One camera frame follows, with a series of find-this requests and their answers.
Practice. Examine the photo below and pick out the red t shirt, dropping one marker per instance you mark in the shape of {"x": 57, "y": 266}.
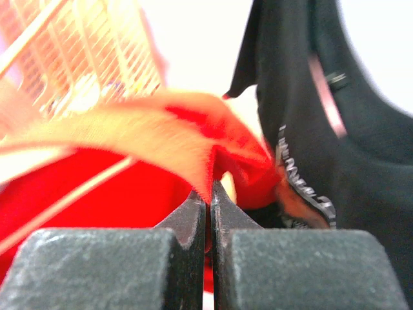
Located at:
{"x": 181, "y": 141}

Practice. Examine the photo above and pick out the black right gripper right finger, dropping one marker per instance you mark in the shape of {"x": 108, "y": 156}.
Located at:
{"x": 258, "y": 268}

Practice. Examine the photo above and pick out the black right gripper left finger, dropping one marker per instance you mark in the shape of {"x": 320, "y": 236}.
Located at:
{"x": 157, "y": 268}

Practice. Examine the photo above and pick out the black t shirt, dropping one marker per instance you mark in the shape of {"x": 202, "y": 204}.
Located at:
{"x": 334, "y": 97}

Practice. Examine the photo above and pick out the pink wire hanger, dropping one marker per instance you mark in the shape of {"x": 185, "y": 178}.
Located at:
{"x": 326, "y": 98}

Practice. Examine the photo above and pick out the pink plastic file organizer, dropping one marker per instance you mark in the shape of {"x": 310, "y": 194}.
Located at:
{"x": 64, "y": 57}

